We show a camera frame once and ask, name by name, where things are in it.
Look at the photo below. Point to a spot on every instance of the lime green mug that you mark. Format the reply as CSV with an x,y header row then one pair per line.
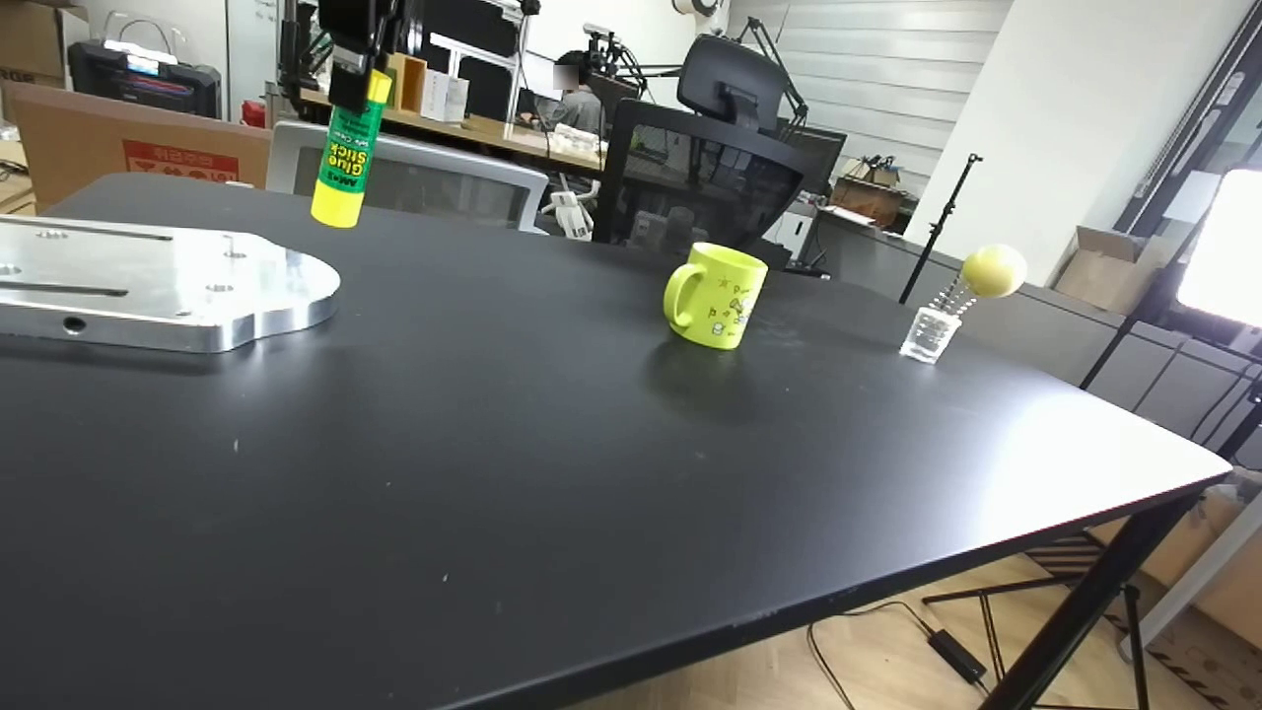
x,y
721,299

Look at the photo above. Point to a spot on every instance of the bright light panel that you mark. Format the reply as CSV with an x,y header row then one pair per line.
x,y
1223,252

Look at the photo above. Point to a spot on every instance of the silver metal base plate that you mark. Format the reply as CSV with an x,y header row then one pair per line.
x,y
143,283

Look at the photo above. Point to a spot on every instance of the gray chair back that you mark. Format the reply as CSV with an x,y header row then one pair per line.
x,y
420,178

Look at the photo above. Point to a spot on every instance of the cluttered wooden desk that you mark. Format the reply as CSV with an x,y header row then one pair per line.
x,y
486,127

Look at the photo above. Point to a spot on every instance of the clear plastic bottle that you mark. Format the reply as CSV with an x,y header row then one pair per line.
x,y
930,337

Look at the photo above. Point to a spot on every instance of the cream yellow ball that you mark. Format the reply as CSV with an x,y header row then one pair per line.
x,y
997,273

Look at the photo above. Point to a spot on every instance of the black carry case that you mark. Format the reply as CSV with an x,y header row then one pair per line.
x,y
143,82

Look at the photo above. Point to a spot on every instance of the cardboard box with red label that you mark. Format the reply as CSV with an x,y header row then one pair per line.
x,y
120,143

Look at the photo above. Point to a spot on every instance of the black stand pole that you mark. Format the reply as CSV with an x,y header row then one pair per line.
x,y
939,230

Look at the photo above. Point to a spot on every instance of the open cardboard box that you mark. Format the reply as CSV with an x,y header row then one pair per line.
x,y
1108,272

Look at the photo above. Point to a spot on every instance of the black power adapter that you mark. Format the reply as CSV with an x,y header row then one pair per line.
x,y
955,658

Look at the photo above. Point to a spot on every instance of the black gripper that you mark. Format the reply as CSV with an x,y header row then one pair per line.
x,y
356,15

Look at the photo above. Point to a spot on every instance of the seated person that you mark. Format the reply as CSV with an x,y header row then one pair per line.
x,y
579,93

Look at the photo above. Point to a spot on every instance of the green yellow glue stick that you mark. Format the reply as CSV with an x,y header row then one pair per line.
x,y
348,163

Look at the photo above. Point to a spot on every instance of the black table leg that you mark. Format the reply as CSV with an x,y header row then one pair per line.
x,y
1090,598

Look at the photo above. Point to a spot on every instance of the black office chair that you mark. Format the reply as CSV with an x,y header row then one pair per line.
x,y
717,143

